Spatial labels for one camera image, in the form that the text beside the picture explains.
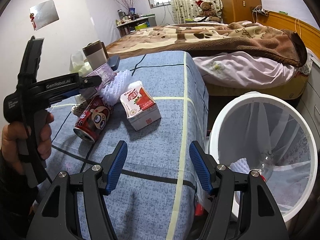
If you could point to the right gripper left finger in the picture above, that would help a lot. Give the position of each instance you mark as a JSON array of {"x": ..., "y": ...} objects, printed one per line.
[{"x": 76, "y": 202}]

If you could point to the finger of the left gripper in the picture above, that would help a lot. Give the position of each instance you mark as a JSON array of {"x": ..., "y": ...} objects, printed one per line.
[{"x": 86, "y": 86}]

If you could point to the purple milk carton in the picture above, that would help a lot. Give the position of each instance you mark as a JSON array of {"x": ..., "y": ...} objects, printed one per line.
[{"x": 106, "y": 74}]

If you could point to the snack wrapper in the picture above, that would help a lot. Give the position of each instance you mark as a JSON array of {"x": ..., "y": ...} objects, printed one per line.
[{"x": 81, "y": 104}]

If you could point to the red cartoon drink can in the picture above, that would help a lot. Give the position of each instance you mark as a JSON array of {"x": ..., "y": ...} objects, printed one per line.
[{"x": 93, "y": 120}]

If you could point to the strawberry milk carton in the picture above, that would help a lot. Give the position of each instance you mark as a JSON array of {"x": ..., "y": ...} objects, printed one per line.
[{"x": 140, "y": 107}]

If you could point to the lavender foam fruit net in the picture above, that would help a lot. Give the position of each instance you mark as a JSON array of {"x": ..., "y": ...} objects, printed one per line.
[{"x": 240, "y": 166}]

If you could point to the white trash bin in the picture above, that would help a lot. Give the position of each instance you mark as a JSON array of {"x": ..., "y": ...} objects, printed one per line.
[{"x": 276, "y": 141}]

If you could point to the tissue pack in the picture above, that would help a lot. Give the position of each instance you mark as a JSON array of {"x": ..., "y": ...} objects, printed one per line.
[{"x": 78, "y": 64}]

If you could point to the brown white tumbler cup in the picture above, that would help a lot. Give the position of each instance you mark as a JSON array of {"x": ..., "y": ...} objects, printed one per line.
[{"x": 95, "y": 54}]

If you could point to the navy glasses case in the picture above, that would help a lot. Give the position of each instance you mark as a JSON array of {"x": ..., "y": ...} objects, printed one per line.
[{"x": 113, "y": 62}]

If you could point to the cluttered side desk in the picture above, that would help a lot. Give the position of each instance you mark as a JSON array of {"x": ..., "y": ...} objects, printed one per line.
[{"x": 129, "y": 24}]

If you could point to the blue checkered table cloth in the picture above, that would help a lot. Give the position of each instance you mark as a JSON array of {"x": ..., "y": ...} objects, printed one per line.
[{"x": 157, "y": 190}]

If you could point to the dried flower branches vase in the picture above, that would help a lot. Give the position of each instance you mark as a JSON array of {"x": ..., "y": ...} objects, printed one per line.
[{"x": 128, "y": 6}]

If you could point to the grey drawer cabinet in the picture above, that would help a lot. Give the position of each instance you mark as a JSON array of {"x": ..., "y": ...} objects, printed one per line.
[{"x": 309, "y": 102}]

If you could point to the brown teddy bear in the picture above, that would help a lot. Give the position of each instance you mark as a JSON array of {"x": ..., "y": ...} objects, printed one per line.
[{"x": 207, "y": 12}]

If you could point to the pink bed sheet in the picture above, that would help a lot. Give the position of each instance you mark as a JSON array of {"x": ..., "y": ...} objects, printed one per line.
[{"x": 241, "y": 70}]

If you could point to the brown paw print blanket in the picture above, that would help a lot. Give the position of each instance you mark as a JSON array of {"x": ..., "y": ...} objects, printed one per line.
[{"x": 208, "y": 39}]

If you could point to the orange wooden headboard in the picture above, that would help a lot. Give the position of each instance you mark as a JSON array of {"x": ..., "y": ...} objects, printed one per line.
[{"x": 309, "y": 34}]

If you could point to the silver wall poster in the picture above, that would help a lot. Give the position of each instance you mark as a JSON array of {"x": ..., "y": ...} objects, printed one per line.
[{"x": 43, "y": 14}]

